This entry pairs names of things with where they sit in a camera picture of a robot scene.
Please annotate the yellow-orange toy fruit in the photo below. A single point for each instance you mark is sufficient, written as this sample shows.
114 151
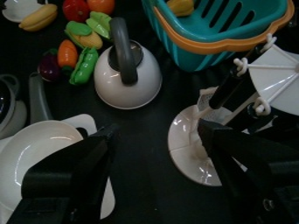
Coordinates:
180 7

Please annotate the white toy cup with saucer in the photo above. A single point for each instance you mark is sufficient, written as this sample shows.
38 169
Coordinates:
17 8

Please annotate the orange toy fruit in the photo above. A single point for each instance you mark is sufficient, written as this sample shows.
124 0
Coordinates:
100 5

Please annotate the toy corn with green husk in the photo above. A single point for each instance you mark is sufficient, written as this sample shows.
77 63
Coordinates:
82 36

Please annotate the purple toy eggplant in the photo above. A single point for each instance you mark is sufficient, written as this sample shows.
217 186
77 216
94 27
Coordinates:
48 67

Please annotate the grey toy pot with lid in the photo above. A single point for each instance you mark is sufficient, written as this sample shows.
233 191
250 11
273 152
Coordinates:
6 102

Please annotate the red toy tomato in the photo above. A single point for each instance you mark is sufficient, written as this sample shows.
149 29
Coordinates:
76 10

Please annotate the green toy pea pod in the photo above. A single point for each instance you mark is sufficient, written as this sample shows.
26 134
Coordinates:
82 66

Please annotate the yellow toy banana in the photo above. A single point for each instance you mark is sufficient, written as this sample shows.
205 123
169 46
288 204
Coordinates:
38 18

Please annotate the green toy leaf vegetable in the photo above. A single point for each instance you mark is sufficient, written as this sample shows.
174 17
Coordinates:
98 24

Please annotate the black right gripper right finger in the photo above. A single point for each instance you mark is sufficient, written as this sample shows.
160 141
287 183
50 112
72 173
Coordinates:
252 163

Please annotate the orange toy carrot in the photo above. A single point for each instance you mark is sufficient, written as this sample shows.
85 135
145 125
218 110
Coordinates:
66 54

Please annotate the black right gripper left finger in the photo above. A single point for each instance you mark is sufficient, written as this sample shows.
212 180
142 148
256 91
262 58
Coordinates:
65 175

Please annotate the teal toy basket orange rim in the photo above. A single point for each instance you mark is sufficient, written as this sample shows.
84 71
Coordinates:
233 32

